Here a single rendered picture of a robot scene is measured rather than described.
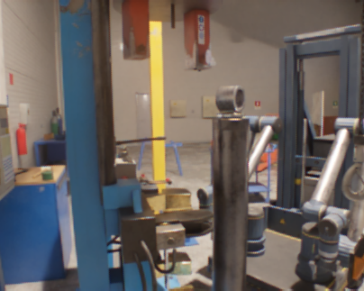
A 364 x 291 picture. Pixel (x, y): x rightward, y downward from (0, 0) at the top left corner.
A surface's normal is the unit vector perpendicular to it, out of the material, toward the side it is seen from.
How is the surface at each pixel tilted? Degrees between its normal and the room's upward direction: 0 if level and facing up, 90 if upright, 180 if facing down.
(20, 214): 90
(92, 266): 90
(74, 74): 90
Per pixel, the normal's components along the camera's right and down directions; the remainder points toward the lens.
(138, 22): 0.56, 0.11
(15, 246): 0.25, 0.13
